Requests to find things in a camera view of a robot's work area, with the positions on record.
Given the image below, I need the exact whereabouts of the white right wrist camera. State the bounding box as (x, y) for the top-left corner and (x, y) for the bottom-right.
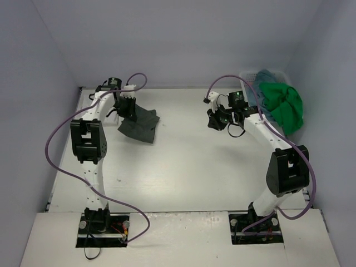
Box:
(203, 91), (221, 113)

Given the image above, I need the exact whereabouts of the white plastic laundry basket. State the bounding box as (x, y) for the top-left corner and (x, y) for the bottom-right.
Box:
(239, 69), (292, 99)

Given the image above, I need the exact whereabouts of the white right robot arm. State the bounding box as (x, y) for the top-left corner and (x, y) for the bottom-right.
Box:
(204, 91), (309, 229)

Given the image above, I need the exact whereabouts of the green t-shirt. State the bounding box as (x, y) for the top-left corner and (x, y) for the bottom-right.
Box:
(259, 82), (304, 135)

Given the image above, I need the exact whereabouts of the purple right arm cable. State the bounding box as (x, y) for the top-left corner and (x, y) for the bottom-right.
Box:
(205, 73), (317, 234)

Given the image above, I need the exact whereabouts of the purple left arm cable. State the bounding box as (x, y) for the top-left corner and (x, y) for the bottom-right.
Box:
(44, 72), (152, 245)

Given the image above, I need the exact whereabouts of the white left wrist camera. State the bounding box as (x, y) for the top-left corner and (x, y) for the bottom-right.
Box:
(120, 85), (137, 99)

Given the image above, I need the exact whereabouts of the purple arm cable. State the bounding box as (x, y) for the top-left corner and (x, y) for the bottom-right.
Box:
(205, 73), (317, 234)
(44, 72), (152, 245)

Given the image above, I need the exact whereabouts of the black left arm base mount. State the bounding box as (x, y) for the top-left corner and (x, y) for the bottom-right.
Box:
(76, 213), (130, 248)

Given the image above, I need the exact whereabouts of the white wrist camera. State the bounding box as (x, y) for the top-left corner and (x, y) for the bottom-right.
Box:
(120, 85), (137, 99)
(203, 91), (221, 113)

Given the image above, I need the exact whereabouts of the light blue t-shirt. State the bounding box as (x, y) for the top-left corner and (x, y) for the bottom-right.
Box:
(246, 69), (278, 122)

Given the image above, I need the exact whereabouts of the grey t-shirt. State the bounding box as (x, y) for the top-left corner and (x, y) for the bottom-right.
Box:
(118, 105), (160, 144)

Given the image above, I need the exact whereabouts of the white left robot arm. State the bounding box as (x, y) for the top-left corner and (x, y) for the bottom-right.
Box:
(70, 77), (137, 234)

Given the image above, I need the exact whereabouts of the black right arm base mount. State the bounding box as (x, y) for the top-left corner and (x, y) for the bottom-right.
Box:
(229, 211), (284, 245)

